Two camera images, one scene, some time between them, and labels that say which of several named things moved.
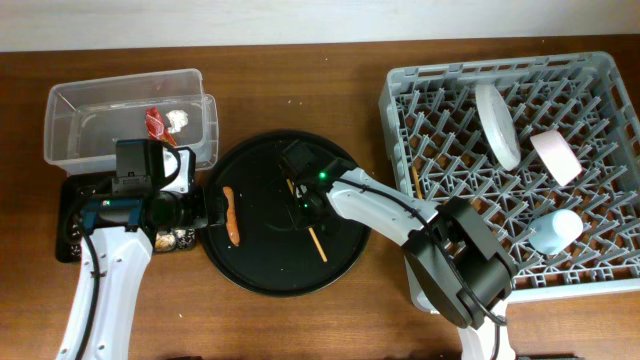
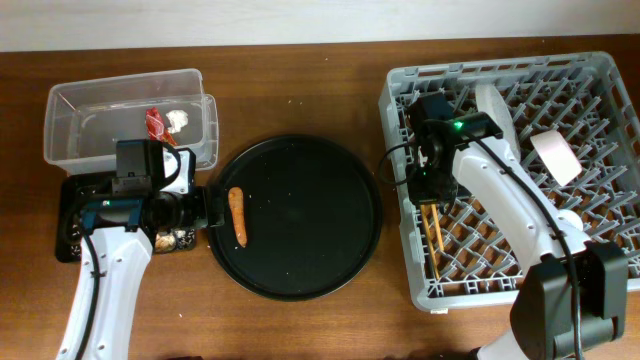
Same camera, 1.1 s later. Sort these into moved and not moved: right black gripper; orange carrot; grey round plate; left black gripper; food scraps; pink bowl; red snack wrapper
Moved: right black gripper; orange carrot
Not moved: pink bowl; grey round plate; left black gripper; red snack wrapper; food scraps
